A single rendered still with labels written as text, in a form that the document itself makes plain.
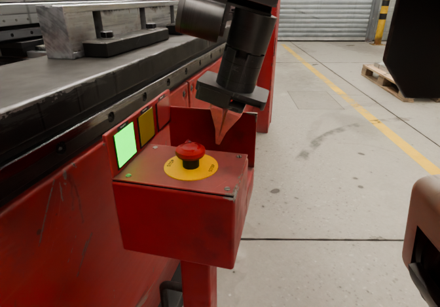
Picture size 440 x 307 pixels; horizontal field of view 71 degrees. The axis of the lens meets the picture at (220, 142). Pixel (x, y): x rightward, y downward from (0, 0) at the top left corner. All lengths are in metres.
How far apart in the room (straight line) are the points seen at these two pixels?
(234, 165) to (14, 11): 0.71
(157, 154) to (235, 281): 0.90
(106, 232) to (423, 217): 0.48
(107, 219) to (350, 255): 1.11
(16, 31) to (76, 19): 0.29
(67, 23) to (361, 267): 1.30
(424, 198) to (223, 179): 0.22
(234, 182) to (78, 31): 0.45
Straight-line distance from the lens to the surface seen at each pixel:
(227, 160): 0.42
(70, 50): 0.67
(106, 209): 0.59
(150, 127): 0.48
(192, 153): 0.38
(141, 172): 0.41
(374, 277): 1.43
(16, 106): 0.41
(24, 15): 0.97
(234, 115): 0.44
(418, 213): 0.42
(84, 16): 0.71
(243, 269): 1.33
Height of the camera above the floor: 0.99
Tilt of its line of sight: 26 degrees down
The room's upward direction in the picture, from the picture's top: straight up
